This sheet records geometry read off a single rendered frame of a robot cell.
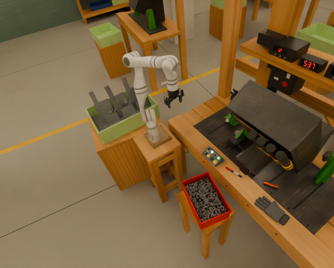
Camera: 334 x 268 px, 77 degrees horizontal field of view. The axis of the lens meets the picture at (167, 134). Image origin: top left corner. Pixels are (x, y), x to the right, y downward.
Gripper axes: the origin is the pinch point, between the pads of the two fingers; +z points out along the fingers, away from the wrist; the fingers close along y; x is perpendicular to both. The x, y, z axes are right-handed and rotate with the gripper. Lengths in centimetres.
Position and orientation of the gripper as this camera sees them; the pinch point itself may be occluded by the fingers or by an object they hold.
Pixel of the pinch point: (174, 104)
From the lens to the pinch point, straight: 147.1
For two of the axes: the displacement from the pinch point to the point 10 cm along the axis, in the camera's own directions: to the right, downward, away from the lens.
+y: 8.3, -4.8, 2.8
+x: -5.4, -5.9, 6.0
